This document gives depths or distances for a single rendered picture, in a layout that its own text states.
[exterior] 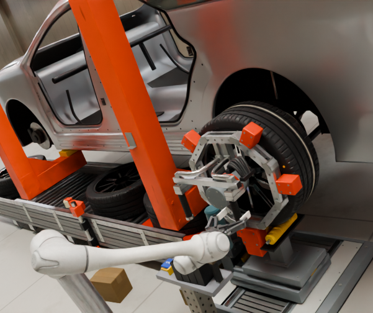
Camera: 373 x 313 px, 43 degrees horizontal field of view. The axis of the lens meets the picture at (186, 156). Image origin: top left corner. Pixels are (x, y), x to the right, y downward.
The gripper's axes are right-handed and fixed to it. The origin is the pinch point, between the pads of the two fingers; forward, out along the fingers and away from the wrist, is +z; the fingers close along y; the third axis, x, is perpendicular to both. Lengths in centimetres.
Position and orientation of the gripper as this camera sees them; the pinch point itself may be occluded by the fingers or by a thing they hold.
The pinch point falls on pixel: (236, 212)
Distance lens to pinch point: 219.2
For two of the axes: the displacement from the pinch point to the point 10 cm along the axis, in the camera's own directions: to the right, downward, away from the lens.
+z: 6.4, -4.8, 6.1
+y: 7.0, 0.3, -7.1
